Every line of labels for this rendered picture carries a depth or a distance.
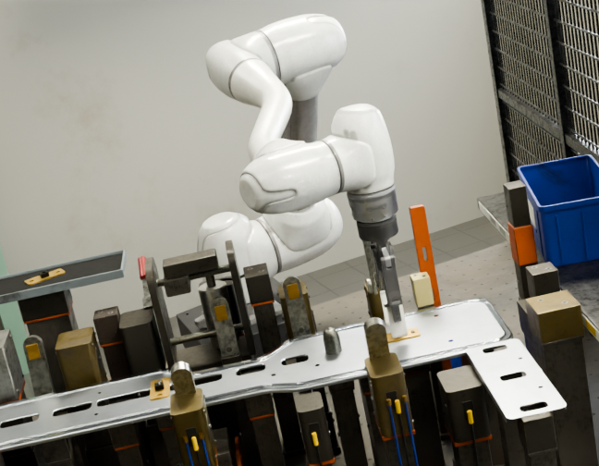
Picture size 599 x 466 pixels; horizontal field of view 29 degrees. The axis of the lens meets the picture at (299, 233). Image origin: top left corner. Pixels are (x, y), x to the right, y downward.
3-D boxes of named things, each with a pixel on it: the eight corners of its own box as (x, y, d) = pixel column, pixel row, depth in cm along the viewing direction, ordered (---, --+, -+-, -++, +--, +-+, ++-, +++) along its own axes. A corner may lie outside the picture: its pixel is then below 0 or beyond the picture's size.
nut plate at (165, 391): (169, 397, 217) (168, 391, 217) (150, 400, 217) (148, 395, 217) (170, 378, 225) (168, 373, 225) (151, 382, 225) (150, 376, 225)
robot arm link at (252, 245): (200, 297, 308) (177, 222, 300) (260, 271, 314) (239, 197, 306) (223, 315, 294) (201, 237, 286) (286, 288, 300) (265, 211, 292)
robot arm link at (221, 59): (222, 60, 244) (278, 41, 249) (188, 38, 258) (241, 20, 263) (233, 116, 251) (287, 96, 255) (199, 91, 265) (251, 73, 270)
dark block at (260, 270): (285, 459, 248) (244, 277, 235) (282, 443, 255) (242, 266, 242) (308, 453, 249) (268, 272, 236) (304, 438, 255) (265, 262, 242)
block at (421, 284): (440, 440, 243) (412, 279, 231) (437, 433, 246) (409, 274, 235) (457, 436, 243) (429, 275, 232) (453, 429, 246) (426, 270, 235)
